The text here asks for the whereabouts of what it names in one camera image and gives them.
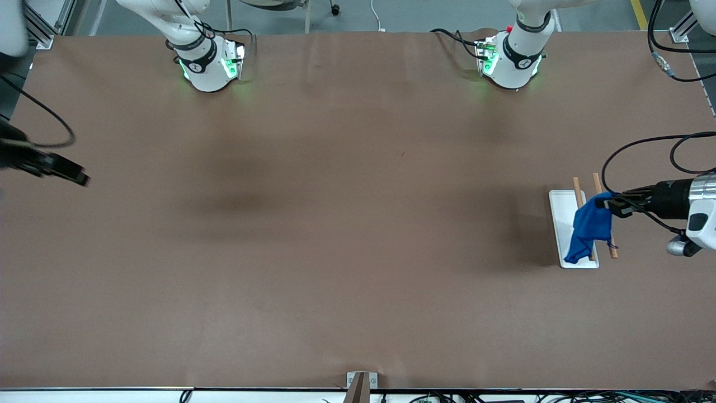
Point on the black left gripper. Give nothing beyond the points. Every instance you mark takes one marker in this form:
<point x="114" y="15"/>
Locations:
<point x="669" y="198"/>

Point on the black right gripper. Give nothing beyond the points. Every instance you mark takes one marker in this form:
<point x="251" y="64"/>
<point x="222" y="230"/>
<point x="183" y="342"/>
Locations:
<point x="17" y="156"/>

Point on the blue microfibre towel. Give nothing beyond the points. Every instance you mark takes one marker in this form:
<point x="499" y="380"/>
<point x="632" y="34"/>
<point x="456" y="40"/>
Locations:
<point x="590" y="224"/>

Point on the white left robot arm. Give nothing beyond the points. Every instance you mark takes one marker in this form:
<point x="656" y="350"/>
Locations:
<point x="514" y="61"/>

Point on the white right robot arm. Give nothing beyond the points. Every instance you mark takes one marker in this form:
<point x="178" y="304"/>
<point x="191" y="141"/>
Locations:
<point x="201" y="67"/>

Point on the white towel rack base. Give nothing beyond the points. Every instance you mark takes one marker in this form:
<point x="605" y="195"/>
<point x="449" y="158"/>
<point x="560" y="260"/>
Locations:
<point x="561" y="224"/>

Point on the wooden rack rod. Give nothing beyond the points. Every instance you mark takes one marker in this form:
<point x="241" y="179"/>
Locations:
<point x="597" y="184"/>
<point x="577" y="190"/>

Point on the brown table cover sheet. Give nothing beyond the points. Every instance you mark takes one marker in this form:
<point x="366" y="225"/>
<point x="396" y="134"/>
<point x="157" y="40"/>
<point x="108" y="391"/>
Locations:
<point x="335" y="224"/>

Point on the chair base with caster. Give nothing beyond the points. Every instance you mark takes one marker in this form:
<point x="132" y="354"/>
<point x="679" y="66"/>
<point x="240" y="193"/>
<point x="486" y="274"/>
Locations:
<point x="307" y="19"/>

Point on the aluminium frame profile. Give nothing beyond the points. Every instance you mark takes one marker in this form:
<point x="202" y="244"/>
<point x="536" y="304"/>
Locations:
<point x="679" y="33"/>
<point x="43" y="40"/>

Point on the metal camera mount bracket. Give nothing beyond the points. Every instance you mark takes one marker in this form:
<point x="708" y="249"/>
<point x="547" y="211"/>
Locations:
<point x="351" y="380"/>

